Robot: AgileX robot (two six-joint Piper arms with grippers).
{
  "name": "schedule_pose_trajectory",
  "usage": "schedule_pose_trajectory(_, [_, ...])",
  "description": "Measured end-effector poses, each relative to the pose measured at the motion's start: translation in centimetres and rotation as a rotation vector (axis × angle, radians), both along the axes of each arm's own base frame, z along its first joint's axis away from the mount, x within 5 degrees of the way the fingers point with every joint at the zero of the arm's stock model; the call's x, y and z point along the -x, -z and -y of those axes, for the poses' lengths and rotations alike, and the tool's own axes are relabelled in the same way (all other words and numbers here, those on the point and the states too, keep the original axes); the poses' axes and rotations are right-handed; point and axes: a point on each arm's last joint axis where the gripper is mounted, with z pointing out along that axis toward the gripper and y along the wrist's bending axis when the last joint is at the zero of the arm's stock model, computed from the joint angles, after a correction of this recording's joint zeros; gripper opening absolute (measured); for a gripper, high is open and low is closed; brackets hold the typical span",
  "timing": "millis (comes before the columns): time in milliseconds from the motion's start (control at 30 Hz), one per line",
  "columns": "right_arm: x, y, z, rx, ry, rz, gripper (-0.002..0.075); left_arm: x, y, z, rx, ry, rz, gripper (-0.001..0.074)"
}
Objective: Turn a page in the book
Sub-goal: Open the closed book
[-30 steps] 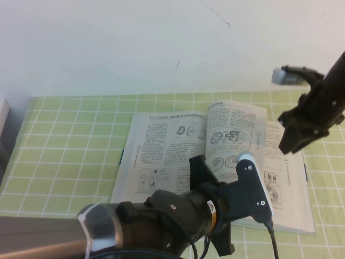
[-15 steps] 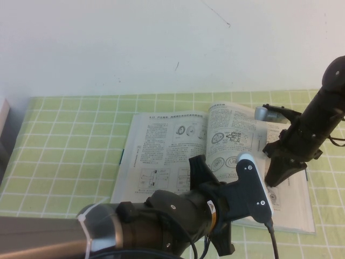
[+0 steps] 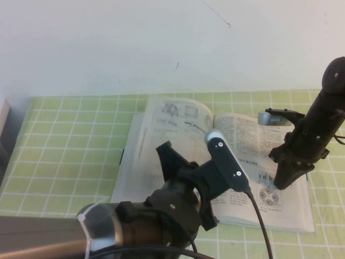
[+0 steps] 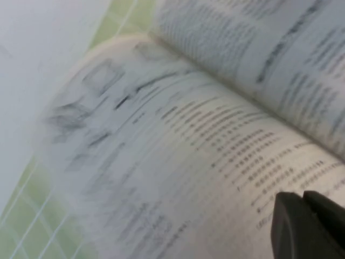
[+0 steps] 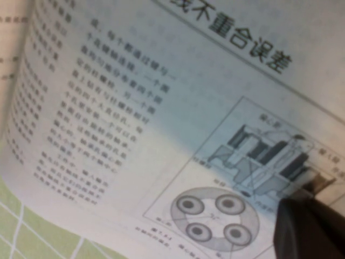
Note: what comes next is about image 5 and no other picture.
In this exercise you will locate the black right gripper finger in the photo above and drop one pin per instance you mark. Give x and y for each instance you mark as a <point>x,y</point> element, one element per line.
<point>310,232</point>

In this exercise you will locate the book with diagrams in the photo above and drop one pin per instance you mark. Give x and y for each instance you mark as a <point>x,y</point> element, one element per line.
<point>134,108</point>

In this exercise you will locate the green white checked tablecloth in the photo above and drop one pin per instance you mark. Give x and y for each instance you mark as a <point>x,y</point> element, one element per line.
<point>40,237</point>

